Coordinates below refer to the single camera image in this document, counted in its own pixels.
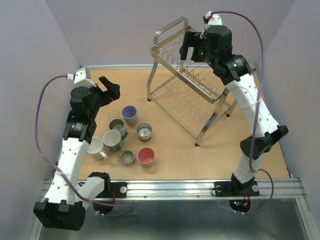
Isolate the purple cable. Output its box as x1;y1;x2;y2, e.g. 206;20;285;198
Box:
214;9;275;216
34;73;134;218

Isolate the clear glass cup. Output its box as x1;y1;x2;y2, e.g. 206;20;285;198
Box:
107;110;120;121

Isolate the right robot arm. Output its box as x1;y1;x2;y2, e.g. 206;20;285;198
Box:
179;25;289;195

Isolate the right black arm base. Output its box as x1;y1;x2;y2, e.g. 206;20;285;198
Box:
213;180;260;197

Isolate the grey ceramic mug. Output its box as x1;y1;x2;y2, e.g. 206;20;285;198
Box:
102;130;127;153

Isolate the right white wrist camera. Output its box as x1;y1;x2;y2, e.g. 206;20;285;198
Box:
203;11;223;27

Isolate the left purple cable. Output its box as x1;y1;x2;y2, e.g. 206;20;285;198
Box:
34;73;134;218

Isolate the aluminium front rail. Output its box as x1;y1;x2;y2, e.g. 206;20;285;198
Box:
41;177;307;201

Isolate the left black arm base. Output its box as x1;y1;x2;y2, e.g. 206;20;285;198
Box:
96;181;128;199

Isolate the small grey metal cup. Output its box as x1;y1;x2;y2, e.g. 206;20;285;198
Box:
119;150;135;166

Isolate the purple plastic cup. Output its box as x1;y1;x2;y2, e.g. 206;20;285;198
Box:
121;105;138;126

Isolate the red plastic cup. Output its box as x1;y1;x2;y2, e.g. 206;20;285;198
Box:
137;147;155;168

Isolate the white ceramic mug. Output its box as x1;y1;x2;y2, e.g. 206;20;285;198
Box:
87;136;108;160

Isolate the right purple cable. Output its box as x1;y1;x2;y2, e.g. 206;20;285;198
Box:
214;9;275;216

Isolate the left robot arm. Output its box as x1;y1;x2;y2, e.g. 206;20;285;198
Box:
33;76;120;231

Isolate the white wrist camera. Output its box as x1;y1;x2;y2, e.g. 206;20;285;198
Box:
203;11;223;27
66;67;96;88

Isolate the metal wire dish rack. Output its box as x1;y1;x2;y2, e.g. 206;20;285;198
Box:
146;16;237;147

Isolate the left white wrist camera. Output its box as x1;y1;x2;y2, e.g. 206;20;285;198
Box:
66;67;96;88

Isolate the steel-lined brown white cup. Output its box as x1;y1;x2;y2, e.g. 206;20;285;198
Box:
136;122;152;142

